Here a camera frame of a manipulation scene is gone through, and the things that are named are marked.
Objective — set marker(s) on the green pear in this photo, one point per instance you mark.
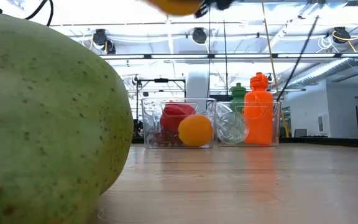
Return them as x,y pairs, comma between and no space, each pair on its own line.
42,124

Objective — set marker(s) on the red bell pepper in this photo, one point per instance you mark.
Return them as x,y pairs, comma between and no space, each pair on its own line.
174,116

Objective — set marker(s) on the orange plastic bottle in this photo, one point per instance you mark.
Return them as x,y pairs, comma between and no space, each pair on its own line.
258,115

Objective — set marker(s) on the clear plastic bin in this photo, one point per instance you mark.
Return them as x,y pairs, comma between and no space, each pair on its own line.
151,124
277,124

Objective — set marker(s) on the green plastic bottle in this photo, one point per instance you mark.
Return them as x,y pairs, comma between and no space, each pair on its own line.
238,93

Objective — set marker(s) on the orange fruit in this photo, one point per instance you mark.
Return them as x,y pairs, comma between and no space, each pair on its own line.
195,130

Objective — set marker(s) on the red grape bunch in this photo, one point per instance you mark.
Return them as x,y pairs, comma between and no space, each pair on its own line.
166,138

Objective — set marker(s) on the black background rig frame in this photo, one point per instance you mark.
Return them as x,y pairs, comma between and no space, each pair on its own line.
161,80

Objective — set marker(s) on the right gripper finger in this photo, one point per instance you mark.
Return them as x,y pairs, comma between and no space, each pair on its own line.
201,11

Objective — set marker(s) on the clear plastic water bottle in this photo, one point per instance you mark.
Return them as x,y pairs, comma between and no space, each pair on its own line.
232,127

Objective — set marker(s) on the yellow orange mango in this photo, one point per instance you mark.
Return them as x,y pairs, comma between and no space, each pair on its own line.
176,6

